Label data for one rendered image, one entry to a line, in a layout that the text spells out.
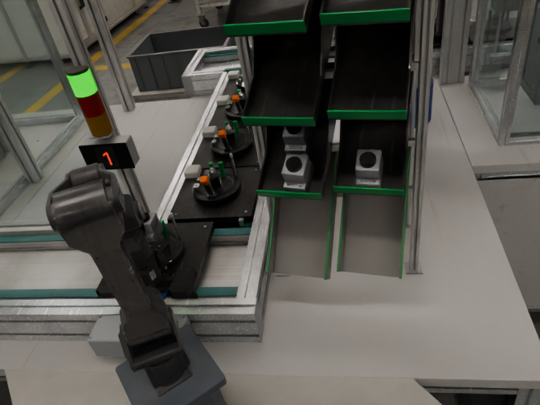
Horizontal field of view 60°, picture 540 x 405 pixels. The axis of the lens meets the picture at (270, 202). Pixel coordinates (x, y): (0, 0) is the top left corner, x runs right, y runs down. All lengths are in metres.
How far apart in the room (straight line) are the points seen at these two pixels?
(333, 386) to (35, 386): 0.66
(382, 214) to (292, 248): 0.21
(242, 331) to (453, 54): 1.42
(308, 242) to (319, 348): 0.23
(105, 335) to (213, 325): 0.23
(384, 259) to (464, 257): 0.30
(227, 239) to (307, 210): 0.30
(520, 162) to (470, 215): 0.31
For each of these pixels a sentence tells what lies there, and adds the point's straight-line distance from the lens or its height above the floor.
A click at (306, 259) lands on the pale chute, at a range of 1.03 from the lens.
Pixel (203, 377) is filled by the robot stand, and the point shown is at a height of 1.06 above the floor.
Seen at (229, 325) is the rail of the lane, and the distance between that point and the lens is 1.07.
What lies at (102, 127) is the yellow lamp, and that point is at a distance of 1.16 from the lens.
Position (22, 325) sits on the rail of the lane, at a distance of 1.30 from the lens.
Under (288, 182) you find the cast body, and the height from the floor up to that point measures 1.22.
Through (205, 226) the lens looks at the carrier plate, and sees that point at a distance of 1.25.
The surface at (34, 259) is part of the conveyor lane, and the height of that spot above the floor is 0.92.
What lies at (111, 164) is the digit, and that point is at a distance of 1.20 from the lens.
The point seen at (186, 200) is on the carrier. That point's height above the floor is 0.97.
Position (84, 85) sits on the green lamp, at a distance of 1.12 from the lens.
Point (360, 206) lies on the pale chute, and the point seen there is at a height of 1.09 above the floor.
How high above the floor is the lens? 1.74
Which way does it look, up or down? 37 degrees down
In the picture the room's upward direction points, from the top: 10 degrees counter-clockwise
